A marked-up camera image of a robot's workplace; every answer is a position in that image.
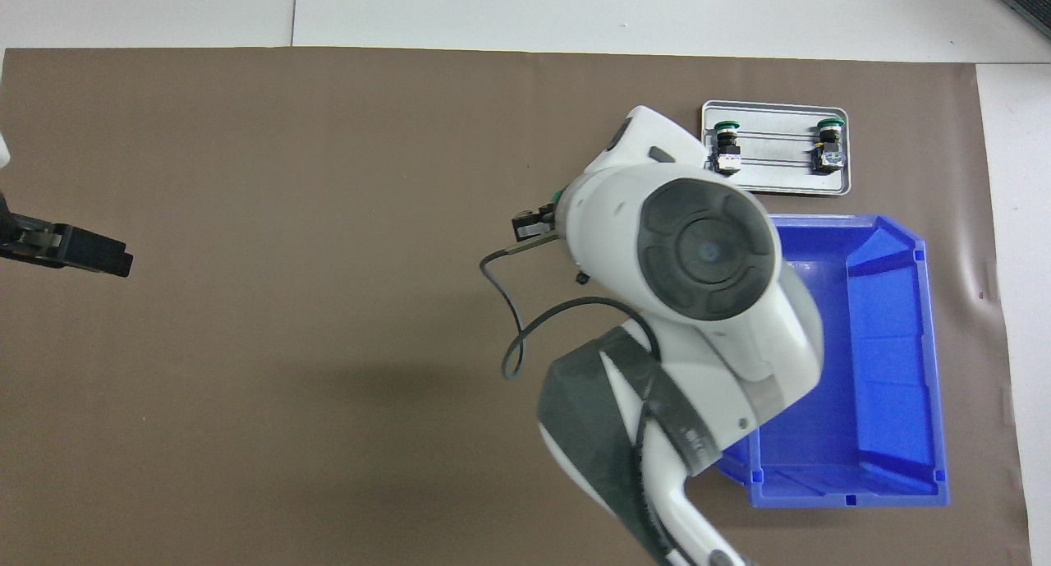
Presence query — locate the grey metal tray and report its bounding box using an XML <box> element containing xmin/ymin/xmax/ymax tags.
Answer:
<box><xmin>700</xmin><ymin>99</ymin><xmax>852</xmax><ymax>196</ymax></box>

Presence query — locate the brown paper table mat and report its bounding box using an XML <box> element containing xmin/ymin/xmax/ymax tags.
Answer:
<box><xmin>0</xmin><ymin>47</ymin><xmax>1034</xmax><ymax>566</ymax></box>

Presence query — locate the blue plastic storage bin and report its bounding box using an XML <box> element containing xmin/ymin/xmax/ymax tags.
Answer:
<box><xmin>714</xmin><ymin>213</ymin><xmax>951</xmax><ymax>509</ymax></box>

